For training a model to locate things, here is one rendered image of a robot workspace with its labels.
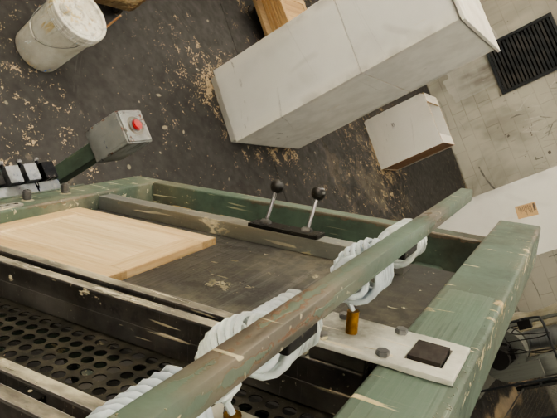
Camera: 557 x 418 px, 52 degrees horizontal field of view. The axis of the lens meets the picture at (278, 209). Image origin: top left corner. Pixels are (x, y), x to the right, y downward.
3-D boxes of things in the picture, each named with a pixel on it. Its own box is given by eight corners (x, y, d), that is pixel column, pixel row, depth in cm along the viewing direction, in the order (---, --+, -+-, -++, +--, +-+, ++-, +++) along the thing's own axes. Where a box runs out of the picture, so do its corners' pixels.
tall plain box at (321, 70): (272, 89, 490) (468, -27, 400) (294, 154, 480) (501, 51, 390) (204, 71, 415) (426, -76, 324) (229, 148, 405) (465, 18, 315)
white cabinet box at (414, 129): (379, 124, 676) (436, 97, 639) (396, 171, 666) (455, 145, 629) (363, 121, 638) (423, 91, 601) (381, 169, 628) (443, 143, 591)
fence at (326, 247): (111, 206, 179) (110, 193, 178) (409, 269, 135) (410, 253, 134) (99, 208, 175) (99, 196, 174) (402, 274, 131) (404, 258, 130)
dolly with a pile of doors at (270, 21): (279, 17, 556) (305, 1, 540) (296, 65, 547) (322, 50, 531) (241, 0, 504) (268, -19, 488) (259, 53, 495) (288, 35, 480)
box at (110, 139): (108, 130, 208) (140, 109, 199) (120, 161, 208) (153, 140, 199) (82, 133, 198) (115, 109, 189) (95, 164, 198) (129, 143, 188)
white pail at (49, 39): (58, 32, 312) (113, -16, 288) (72, 81, 307) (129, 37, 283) (3, 17, 286) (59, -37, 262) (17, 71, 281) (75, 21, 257)
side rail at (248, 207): (163, 211, 202) (164, 180, 200) (490, 278, 151) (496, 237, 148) (152, 213, 197) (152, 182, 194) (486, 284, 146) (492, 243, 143)
